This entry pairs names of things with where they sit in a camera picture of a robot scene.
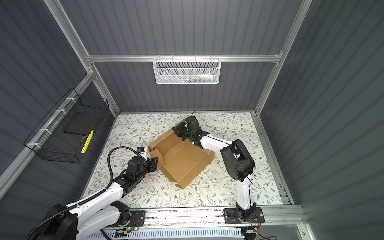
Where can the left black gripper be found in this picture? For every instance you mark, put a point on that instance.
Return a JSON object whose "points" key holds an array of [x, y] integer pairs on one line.
{"points": [[152, 164]]}

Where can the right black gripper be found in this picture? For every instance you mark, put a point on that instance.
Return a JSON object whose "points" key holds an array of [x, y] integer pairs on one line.
{"points": [[178, 130]]}

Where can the brown cardboard box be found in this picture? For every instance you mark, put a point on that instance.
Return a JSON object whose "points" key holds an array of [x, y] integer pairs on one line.
{"points": [[180, 161]]}

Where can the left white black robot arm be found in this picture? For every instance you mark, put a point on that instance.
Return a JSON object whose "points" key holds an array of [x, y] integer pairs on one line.
{"points": [[78, 220]]}

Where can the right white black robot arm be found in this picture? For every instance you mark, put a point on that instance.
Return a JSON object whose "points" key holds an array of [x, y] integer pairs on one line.
{"points": [[237, 159]]}

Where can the markers in white basket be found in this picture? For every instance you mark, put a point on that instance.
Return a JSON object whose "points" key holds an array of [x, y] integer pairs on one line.
{"points": [[204, 78]]}

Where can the yellow green striped tool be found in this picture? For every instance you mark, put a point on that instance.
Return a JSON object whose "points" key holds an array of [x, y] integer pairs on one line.
{"points": [[88, 141]]}

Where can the black foam pad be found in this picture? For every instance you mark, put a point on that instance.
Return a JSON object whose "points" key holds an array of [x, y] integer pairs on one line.
{"points": [[82, 124]]}

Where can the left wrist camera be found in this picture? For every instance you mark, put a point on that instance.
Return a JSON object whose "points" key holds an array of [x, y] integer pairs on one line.
{"points": [[142, 152]]}

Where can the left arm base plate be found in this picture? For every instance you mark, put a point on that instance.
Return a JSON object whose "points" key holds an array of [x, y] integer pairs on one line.
{"points": [[136, 219]]}

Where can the white wire mesh basket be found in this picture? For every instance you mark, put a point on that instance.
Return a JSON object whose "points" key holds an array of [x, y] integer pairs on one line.
{"points": [[168, 72]]}

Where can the black wire basket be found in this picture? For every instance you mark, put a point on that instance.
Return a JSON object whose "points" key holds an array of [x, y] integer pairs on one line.
{"points": [[66, 136]]}

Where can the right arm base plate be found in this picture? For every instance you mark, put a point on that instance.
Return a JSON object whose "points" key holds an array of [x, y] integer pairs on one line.
{"points": [[238, 216]]}

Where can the white perforated cable tray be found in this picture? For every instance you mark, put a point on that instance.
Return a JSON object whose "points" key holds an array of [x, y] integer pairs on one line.
{"points": [[220, 233]]}

